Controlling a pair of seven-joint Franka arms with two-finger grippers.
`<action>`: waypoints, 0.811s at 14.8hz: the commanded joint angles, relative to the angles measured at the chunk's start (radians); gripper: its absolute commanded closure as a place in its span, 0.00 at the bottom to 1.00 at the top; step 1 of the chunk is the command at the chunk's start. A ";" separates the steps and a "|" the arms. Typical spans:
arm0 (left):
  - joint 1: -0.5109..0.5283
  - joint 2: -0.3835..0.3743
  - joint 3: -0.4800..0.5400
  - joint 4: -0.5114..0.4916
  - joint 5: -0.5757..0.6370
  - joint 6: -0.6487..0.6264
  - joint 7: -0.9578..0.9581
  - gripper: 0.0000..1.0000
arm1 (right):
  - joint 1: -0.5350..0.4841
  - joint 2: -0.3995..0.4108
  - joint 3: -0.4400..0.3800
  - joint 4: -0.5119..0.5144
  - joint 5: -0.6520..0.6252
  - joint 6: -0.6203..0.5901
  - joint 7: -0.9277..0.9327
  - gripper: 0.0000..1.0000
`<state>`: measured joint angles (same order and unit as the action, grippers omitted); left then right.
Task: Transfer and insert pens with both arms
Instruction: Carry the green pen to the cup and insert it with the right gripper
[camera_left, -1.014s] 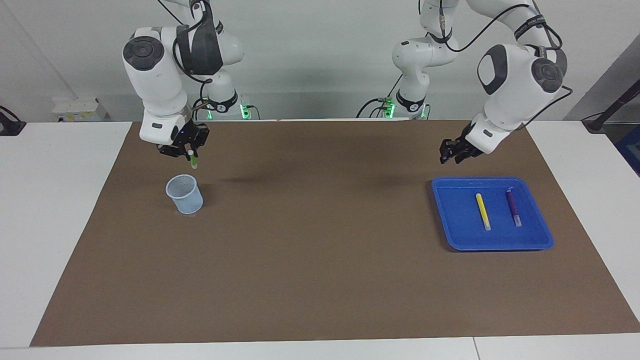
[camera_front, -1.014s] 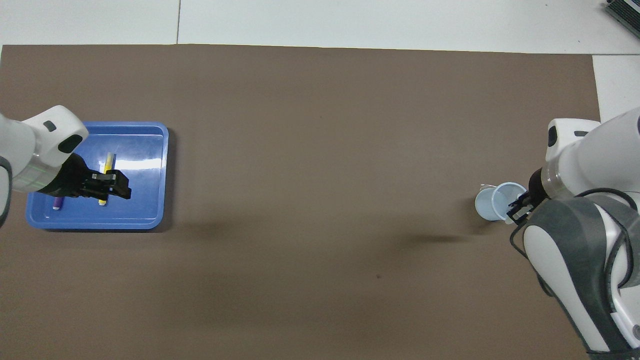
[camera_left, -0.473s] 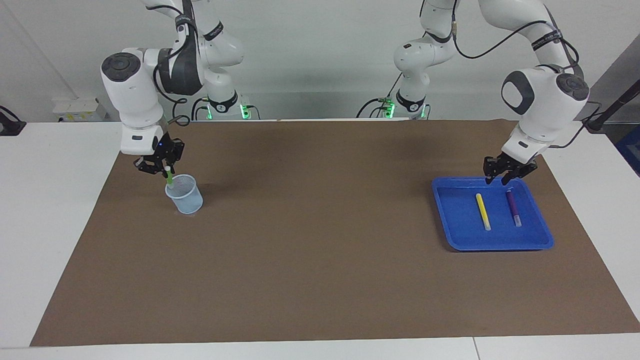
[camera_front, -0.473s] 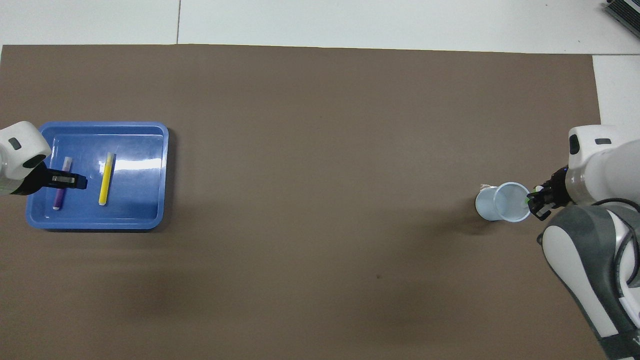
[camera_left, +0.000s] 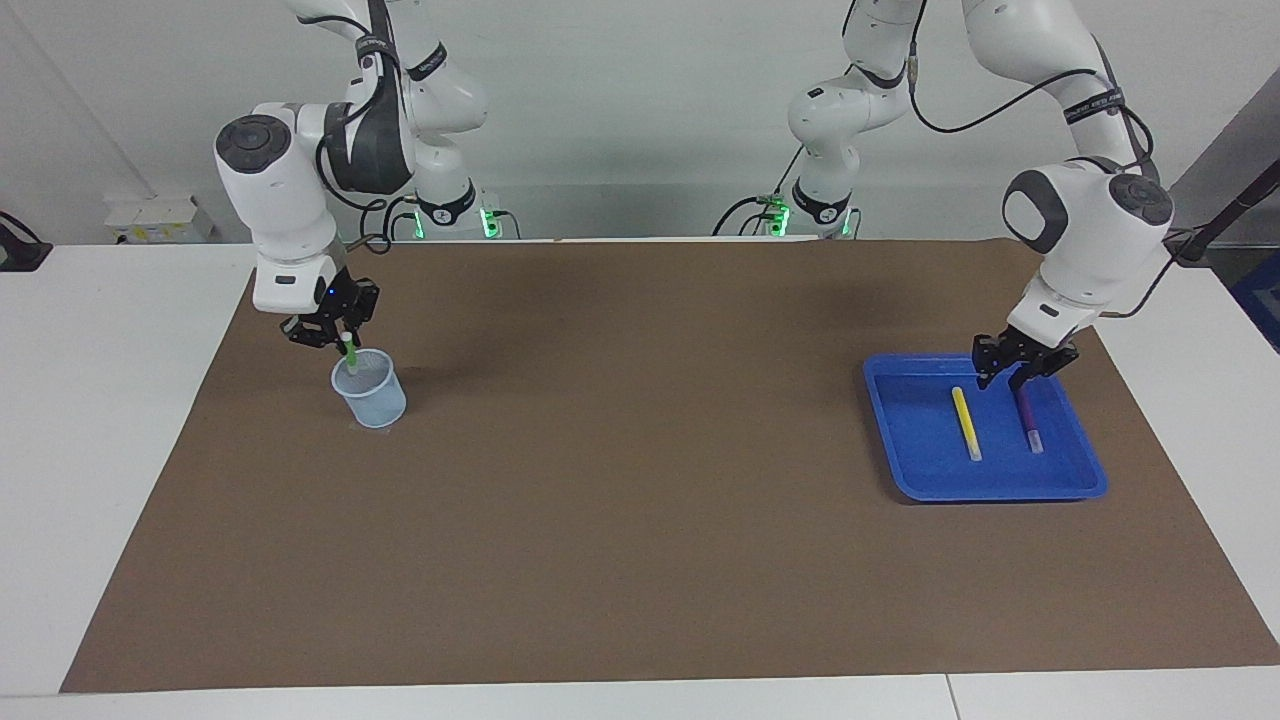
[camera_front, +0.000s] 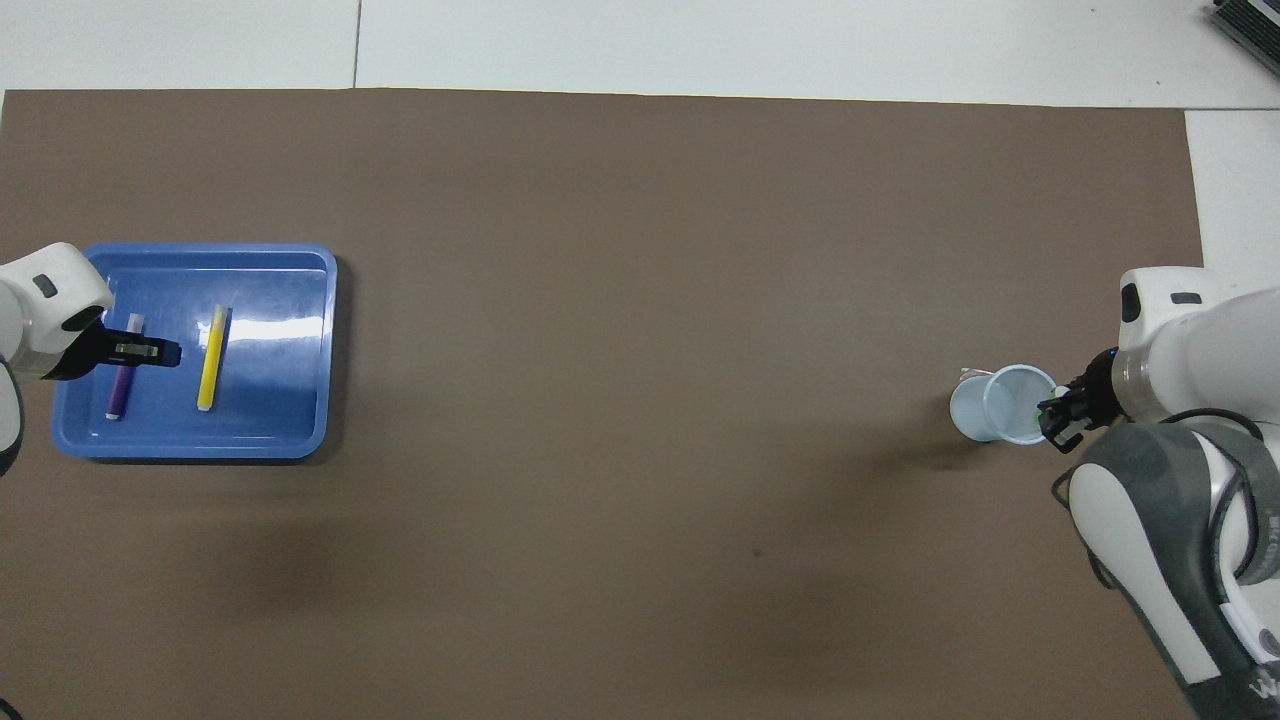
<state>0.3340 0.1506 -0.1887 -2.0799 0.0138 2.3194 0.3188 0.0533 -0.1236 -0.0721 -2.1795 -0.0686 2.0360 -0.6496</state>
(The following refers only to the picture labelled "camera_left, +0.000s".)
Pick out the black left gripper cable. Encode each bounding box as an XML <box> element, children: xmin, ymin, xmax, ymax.
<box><xmin>905</xmin><ymin>0</ymin><xmax>1198</xmax><ymax>321</ymax></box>

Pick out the purple pen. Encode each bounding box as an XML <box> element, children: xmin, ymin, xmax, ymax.
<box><xmin>1015</xmin><ymin>385</ymin><xmax>1046</xmax><ymax>455</ymax></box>

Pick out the white power strip box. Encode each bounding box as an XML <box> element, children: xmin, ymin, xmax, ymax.
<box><xmin>104</xmin><ymin>194</ymin><xmax>217</xmax><ymax>245</ymax></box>

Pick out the blue box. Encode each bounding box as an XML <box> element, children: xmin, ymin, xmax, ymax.
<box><xmin>1228</xmin><ymin>250</ymin><xmax>1280</xmax><ymax>354</ymax></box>

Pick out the black stand pole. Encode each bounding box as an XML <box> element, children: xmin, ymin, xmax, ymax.
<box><xmin>1164</xmin><ymin>158</ymin><xmax>1280</xmax><ymax>267</ymax></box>

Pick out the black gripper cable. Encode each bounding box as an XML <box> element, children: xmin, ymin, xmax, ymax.
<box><xmin>905</xmin><ymin>0</ymin><xmax>1198</xmax><ymax>321</ymax></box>
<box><xmin>316</xmin><ymin>0</ymin><xmax>403</xmax><ymax>253</ymax></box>

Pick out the yellow pen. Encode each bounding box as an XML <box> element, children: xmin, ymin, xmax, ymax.
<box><xmin>950</xmin><ymin>386</ymin><xmax>984</xmax><ymax>463</ymax></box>

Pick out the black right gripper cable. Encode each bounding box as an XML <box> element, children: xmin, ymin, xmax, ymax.
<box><xmin>316</xmin><ymin>0</ymin><xmax>403</xmax><ymax>253</ymax></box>

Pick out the black desk mount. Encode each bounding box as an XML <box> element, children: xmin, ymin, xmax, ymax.
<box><xmin>0</xmin><ymin>211</ymin><xmax>54</xmax><ymax>273</ymax></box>

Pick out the translucent plastic cup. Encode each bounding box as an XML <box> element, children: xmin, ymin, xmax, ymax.
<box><xmin>331</xmin><ymin>348</ymin><xmax>409</xmax><ymax>430</ymax></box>

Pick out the black base cable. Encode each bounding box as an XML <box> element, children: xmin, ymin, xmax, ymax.
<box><xmin>382</xmin><ymin>194</ymin><xmax>523</xmax><ymax>243</ymax></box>
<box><xmin>711</xmin><ymin>145</ymin><xmax>807</xmax><ymax>239</ymax></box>

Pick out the brown table mat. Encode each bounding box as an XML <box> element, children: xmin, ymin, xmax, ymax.
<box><xmin>60</xmin><ymin>238</ymin><xmax>1280</xmax><ymax>694</ymax></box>

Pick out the blue plastic tray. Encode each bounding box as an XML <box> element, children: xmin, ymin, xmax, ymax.
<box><xmin>862</xmin><ymin>352</ymin><xmax>1110</xmax><ymax>503</ymax></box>

